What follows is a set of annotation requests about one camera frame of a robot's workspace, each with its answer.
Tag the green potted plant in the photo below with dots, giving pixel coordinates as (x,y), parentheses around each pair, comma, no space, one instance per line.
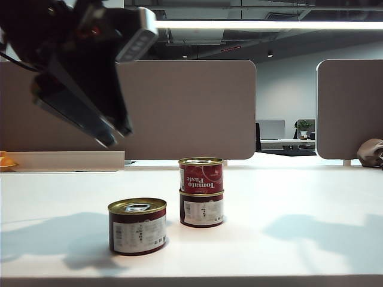
(304,127)

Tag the grey background desk screen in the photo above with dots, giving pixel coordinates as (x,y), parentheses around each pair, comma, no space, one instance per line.
(270,129)

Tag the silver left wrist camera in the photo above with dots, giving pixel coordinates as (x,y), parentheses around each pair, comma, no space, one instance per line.
(140,36)

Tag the red tomato paste can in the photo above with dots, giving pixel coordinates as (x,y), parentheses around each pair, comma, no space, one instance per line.
(202,212)
(137,230)
(202,176)

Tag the black ceiling spotlight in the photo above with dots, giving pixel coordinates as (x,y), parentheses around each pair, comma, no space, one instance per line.
(270,54)

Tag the orange round object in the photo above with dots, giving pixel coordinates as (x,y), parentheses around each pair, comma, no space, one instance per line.
(6,161)

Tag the wide brown desk divider panel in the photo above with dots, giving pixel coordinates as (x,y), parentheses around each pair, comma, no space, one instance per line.
(185,107)

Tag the white background desk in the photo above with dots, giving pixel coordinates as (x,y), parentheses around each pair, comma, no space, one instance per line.
(287,143)

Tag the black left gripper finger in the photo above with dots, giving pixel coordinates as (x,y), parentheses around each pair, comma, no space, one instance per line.
(101,89)
(68,110)

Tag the grey ceiling air duct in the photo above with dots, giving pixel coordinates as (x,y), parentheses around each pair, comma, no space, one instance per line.
(194,36)

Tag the brown crumpled bag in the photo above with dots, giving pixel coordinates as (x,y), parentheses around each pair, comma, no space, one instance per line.
(369,154)

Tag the white divider foot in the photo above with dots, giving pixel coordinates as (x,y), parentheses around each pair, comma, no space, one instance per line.
(223,163)
(346,163)

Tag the narrow brown desk divider panel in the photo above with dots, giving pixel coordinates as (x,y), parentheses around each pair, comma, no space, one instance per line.
(350,107)

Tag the long ceiling light strip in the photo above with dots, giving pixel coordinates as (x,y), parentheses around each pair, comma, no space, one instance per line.
(269,24)

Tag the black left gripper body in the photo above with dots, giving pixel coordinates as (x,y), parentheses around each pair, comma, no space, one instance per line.
(86,33)

